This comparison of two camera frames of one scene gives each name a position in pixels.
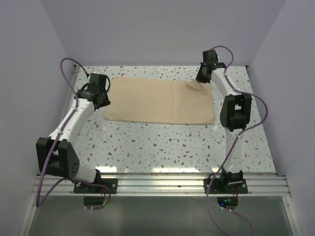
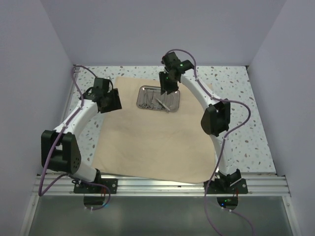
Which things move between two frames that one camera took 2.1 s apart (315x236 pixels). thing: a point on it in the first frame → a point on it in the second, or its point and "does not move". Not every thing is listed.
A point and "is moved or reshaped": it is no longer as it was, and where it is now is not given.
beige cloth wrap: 159,101 is moved or reshaped
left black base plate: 112,183 does not move
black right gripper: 199,77 → 165,87
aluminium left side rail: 73,80 does not move
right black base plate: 232,186 does not move
